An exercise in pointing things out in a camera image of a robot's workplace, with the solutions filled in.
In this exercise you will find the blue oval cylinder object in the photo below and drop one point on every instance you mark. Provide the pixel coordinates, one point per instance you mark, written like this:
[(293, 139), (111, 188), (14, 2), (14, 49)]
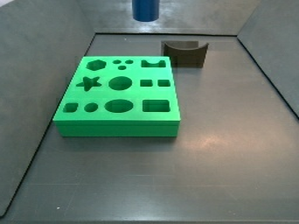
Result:
[(145, 10)]

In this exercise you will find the green shape sorter box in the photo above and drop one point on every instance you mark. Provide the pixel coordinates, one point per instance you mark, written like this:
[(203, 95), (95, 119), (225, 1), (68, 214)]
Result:
[(120, 96)]

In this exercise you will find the dark curved cradle block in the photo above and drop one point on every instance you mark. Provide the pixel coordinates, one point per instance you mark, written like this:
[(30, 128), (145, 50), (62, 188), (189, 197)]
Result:
[(184, 53)]

